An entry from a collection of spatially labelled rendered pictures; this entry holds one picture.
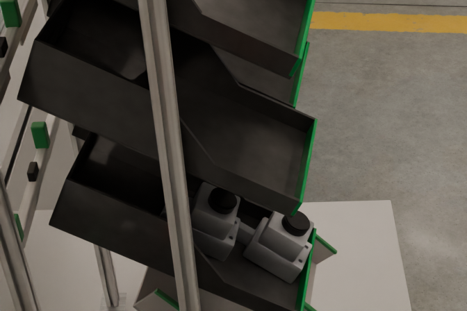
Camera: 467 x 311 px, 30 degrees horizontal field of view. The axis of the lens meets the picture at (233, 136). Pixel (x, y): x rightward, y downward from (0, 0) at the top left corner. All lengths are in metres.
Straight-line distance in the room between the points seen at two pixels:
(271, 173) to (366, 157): 2.16
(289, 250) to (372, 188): 1.96
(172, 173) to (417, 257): 1.94
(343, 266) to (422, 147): 1.65
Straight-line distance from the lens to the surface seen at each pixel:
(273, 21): 0.78
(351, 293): 1.42
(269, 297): 0.96
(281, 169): 0.87
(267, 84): 0.98
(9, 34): 0.91
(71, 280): 1.48
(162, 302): 0.97
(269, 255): 0.96
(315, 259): 1.27
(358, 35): 3.65
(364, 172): 2.95
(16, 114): 1.87
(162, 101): 0.74
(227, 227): 0.92
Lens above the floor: 1.92
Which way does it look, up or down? 38 degrees down
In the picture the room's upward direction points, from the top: 4 degrees counter-clockwise
